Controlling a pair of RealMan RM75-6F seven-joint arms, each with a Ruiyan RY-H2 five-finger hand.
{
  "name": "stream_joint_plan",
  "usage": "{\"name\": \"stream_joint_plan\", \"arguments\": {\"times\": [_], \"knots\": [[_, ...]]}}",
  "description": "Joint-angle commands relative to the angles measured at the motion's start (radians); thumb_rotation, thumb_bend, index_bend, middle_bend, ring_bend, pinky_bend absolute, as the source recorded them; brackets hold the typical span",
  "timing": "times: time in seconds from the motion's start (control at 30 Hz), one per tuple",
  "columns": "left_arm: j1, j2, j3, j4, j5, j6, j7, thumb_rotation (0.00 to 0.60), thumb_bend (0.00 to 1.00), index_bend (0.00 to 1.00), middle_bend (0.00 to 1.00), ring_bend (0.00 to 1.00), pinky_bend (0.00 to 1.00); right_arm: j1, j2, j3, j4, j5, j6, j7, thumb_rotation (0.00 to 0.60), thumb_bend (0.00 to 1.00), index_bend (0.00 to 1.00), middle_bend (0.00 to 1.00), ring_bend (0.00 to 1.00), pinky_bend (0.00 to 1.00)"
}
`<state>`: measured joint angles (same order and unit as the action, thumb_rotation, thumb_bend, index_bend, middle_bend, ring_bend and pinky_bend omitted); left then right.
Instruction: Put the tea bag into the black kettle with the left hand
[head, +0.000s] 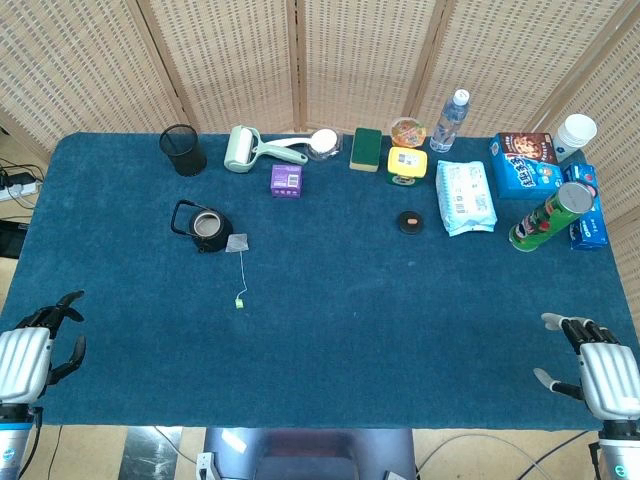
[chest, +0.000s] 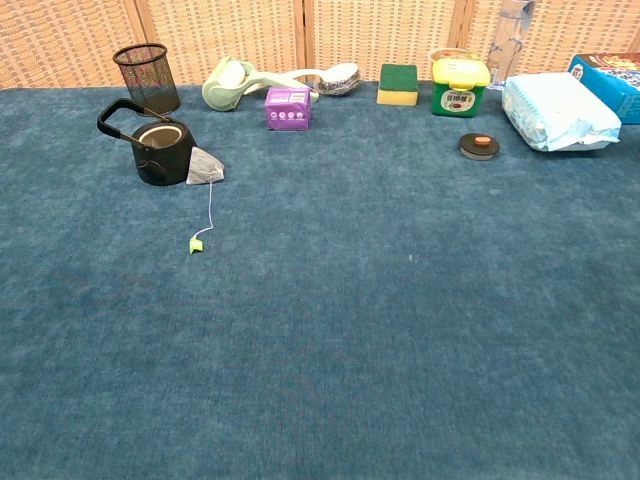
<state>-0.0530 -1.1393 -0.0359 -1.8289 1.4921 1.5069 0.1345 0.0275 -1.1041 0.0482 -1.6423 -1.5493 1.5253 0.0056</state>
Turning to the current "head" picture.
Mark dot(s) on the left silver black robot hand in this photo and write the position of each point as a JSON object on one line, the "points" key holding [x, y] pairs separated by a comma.
{"points": [[22, 360]]}

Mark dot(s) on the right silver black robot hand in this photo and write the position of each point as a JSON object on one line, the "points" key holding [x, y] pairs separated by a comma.
{"points": [[610, 380]]}

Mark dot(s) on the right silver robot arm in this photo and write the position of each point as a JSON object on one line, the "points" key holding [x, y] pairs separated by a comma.
{"points": [[620, 455]]}

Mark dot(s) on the dark robot base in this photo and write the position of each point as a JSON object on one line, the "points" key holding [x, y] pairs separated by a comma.
{"points": [[300, 455]]}

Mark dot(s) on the black round lid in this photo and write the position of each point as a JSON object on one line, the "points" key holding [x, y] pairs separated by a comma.
{"points": [[407, 227]]}

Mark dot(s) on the black floor device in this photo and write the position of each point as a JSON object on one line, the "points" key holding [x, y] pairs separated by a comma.
{"points": [[10, 240]]}

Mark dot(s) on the blue Oreo box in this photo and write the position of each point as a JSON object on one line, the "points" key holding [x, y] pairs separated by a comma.
{"points": [[592, 225]]}

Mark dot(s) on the white power strip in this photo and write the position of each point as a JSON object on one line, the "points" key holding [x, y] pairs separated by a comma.
{"points": [[20, 190]]}

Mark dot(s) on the green chips can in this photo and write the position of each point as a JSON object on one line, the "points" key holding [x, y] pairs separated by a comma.
{"points": [[542, 222]]}

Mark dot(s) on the blue cookie box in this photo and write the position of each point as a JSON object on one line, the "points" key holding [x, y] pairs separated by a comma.
{"points": [[522, 170]]}

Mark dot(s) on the light blue wet wipes pack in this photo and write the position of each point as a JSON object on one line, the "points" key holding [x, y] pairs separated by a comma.
{"points": [[465, 197]]}

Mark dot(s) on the black mesh pen holder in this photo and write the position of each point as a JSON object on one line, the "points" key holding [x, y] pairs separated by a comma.
{"points": [[187, 160]]}

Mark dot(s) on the blue table cloth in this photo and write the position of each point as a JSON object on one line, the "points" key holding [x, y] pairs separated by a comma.
{"points": [[320, 325]]}

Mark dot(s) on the yellow small box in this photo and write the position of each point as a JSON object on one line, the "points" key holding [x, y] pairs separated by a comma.
{"points": [[407, 162]]}

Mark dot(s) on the pale green lint roller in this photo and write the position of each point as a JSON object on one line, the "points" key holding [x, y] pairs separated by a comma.
{"points": [[240, 150]]}

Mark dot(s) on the clear plastic water bottle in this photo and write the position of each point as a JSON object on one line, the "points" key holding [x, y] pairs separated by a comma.
{"points": [[447, 125]]}

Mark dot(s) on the purple small box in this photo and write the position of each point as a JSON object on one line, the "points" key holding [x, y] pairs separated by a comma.
{"points": [[286, 182]]}

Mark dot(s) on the round candy jar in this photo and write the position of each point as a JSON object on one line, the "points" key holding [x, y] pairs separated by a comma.
{"points": [[409, 132]]}

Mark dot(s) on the green yellow sponge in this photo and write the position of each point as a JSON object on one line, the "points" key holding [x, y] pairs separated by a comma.
{"points": [[365, 147]]}

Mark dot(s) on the clear round container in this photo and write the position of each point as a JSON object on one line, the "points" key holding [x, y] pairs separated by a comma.
{"points": [[325, 141]]}

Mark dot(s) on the wicker folding screen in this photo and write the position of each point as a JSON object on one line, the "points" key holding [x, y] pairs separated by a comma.
{"points": [[350, 60]]}

